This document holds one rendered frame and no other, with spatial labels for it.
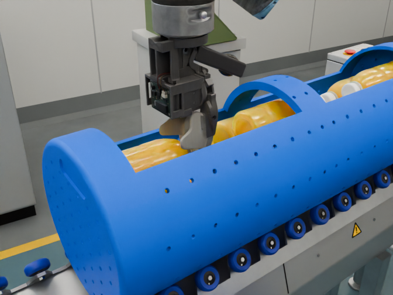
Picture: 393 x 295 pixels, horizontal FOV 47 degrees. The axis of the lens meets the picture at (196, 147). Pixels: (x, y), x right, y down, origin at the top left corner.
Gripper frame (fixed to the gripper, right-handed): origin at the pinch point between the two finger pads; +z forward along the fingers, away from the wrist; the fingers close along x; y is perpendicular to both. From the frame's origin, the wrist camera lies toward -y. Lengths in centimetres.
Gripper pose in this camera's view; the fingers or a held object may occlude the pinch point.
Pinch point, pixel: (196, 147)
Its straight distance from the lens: 76.4
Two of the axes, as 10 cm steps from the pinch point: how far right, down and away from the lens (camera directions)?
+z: 0.1, 8.8, 4.8
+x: 6.0, 3.8, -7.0
